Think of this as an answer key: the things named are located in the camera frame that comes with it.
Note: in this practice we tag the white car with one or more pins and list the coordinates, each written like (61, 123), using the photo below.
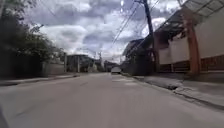
(116, 70)

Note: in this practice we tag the dark building with canopy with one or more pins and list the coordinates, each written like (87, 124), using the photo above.
(138, 58)

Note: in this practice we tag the distant grey buildings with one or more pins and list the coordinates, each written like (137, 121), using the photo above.
(83, 63)

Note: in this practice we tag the grey concrete road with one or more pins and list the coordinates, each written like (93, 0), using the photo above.
(100, 103)

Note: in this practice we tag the leaning utility pole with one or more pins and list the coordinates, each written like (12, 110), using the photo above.
(150, 36)

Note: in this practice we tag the concrete pavement with kerb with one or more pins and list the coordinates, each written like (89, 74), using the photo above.
(36, 79)

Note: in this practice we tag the dark trees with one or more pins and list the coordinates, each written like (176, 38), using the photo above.
(20, 46)

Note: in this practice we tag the building with red column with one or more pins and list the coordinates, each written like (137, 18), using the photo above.
(206, 40)

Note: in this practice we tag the pale low wall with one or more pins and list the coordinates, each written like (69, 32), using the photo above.
(53, 68)

